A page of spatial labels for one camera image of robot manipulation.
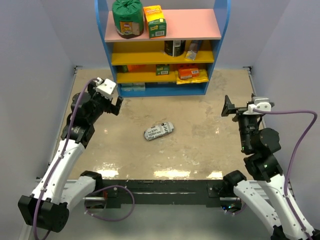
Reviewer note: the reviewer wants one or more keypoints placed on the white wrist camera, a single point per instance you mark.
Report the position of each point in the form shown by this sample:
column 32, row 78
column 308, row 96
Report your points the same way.
column 105, row 87
column 258, row 104

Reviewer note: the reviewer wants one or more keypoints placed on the silver foil pouch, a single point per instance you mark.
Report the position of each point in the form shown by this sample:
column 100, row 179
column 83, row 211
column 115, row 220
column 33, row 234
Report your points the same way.
column 193, row 49

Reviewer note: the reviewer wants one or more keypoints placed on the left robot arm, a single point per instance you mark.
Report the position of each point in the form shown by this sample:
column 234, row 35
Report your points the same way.
column 75, row 137

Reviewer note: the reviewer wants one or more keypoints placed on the orange packet left shelf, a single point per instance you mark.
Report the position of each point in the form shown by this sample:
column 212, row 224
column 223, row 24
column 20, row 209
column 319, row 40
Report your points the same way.
column 132, row 67

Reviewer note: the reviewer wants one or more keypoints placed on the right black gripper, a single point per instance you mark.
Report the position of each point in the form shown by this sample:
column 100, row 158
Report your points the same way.
column 229, row 107

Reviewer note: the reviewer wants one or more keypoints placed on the patterned sunglasses case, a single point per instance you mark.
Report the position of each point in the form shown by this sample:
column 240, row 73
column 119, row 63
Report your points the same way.
column 158, row 131

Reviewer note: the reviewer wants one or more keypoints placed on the yellow snack bag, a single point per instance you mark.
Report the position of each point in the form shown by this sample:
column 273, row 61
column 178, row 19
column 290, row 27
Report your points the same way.
column 201, row 78

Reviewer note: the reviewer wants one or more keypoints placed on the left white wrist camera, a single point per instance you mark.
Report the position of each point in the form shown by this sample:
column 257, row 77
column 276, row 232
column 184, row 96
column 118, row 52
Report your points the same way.
column 105, row 87

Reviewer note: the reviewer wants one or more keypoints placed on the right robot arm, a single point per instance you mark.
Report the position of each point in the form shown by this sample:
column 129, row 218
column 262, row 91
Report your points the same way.
column 280, row 213

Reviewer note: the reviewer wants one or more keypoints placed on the orange green sponge box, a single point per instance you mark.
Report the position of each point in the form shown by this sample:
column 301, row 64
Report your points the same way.
column 156, row 24

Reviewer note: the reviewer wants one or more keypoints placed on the teal tissue packs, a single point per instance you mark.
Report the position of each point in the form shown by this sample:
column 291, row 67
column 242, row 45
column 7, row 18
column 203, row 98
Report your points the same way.
column 133, row 87

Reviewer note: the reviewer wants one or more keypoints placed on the green toilet paper pack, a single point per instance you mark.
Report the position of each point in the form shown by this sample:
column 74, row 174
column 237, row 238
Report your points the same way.
column 128, row 18

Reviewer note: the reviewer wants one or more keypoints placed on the small green box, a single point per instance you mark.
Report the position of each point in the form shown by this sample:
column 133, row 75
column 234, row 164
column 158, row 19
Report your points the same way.
column 162, row 69

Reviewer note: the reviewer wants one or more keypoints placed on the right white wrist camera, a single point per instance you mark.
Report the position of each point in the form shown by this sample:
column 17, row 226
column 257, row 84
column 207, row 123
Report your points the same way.
column 258, row 104

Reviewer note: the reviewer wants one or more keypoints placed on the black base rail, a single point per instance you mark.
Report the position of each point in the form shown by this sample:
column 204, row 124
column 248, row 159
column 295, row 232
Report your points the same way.
column 209, row 193

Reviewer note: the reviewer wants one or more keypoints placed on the blue shelf unit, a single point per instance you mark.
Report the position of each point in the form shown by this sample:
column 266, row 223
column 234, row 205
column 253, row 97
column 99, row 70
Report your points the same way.
column 209, row 25

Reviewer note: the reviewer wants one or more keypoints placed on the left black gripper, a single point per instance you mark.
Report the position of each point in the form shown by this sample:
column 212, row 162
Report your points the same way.
column 114, row 109

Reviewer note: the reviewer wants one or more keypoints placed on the black labelled can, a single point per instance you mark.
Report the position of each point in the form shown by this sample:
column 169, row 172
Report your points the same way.
column 174, row 48

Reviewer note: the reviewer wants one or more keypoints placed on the orange box on shelf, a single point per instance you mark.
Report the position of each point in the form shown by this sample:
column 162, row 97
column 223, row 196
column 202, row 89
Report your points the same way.
column 188, row 70

